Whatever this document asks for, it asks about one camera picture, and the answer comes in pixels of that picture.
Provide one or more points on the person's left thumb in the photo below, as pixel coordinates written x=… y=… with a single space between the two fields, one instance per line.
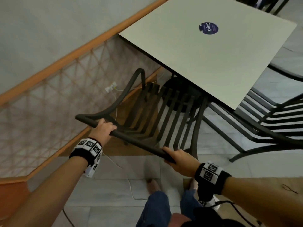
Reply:
x=111 y=128

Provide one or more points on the round purple sticker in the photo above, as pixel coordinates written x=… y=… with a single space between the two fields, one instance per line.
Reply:
x=208 y=28

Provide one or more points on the person's left forearm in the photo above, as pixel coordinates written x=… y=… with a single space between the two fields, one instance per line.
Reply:
x=45 y=193

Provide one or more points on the person's left hand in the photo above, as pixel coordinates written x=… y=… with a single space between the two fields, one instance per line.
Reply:
x=101 y=132

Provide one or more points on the black slatted metal chair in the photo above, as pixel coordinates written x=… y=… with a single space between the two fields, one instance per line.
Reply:
x=260 y=130
x=142 y=144

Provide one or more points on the person's right forearm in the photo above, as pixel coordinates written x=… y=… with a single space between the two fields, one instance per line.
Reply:
x=262 y=200

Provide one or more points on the person's right hand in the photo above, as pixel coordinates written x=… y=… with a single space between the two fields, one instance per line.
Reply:
x=185 y=163

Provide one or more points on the white power plug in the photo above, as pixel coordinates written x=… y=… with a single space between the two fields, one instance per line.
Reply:
x=110 y=87

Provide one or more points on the person's left shoe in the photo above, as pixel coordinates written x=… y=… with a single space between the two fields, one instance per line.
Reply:
x=152 y=185

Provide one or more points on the person's right thumb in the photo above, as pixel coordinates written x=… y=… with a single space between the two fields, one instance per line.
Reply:
x=169 y=151

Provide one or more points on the person's shoe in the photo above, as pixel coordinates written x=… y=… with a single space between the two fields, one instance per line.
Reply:
x=152 y=185
x=193 y=184

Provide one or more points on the black waist pouch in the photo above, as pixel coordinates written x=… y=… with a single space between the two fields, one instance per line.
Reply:
x=208 y=218

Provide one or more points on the person's blue jeans legs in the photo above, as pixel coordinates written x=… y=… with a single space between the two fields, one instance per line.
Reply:
x=156 y=210

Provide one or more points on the black marker wristband with camera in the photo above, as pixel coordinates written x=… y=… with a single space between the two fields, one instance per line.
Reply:
x=209 y=177
x=88 y=148

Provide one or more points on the person's right shoe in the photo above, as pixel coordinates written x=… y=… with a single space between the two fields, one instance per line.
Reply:
x=193 y=184

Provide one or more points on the black round table base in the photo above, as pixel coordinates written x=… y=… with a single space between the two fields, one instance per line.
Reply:
x=180 y=89

